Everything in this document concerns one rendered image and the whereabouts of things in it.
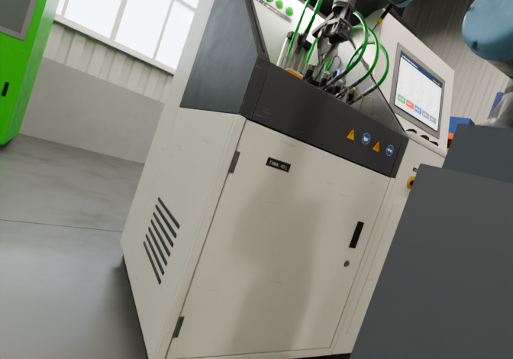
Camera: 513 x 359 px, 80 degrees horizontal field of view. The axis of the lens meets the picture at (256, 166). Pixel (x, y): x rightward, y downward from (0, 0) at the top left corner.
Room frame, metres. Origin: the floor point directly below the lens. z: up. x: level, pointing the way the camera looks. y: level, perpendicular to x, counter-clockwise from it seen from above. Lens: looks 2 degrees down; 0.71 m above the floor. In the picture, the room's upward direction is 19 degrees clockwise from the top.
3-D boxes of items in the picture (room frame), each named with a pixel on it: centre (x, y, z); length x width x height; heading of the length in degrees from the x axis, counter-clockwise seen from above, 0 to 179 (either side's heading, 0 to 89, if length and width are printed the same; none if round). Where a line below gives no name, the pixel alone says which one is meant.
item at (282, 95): (0.99, -0.20, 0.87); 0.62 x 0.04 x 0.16; 121
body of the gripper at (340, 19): (1.13, -0.11, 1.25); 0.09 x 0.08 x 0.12; 31
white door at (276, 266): (0.97, -0.21, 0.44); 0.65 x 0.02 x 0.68; 121
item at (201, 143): (1.21, -0.06, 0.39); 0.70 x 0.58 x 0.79; 121
